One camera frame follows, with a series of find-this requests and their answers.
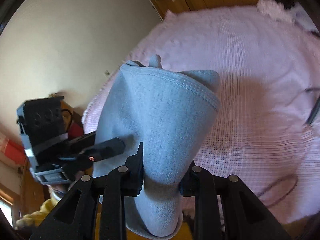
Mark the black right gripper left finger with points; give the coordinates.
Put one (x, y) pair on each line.
(127, 180)

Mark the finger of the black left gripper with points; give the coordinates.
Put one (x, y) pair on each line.
(103, 150)

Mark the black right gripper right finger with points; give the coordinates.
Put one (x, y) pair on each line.
(196, 181)

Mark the light blue fleece pants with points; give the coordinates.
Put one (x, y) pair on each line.
(169, 114)

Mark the red container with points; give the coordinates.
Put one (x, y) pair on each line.
(75, 130)

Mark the white red patterned curtain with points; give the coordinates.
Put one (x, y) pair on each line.
(12, 154)

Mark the brown wooden cabinet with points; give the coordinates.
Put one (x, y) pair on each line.
(32, 187)

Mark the yellow fluffy cloth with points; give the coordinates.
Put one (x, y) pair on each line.
(37, 217)

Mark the pink checkered bed sheet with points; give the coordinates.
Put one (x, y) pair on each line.
(259, 132)

